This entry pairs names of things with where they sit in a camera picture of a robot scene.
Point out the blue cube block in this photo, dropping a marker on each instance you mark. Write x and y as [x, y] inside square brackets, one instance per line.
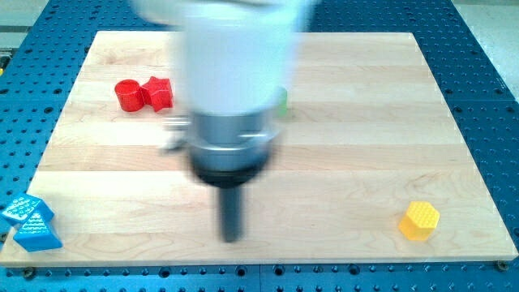
[23, 206]

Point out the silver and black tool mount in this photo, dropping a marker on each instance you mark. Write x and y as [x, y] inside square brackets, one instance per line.
[224, 151]

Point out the green block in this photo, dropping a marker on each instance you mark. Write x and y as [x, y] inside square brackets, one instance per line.
[282, 102]

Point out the wooden board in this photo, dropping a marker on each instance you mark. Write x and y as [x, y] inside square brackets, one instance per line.
[367, 132]

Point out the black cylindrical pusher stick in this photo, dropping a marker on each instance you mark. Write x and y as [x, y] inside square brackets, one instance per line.
[230, 211]

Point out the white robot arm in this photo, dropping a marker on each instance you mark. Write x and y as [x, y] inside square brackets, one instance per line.
[236, 57]

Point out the red cylinder block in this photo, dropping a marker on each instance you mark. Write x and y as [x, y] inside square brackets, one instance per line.
[129, 95]

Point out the blue triangle block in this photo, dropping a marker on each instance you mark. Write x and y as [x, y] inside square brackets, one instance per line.
[37, 234]

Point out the red star block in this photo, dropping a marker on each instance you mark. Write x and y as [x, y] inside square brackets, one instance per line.
[158, 93]

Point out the blue perforated table plate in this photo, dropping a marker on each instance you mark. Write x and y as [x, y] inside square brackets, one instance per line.
[41, 74]

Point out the yellow hexagon block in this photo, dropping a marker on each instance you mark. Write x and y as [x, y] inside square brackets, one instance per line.
[419, 221]

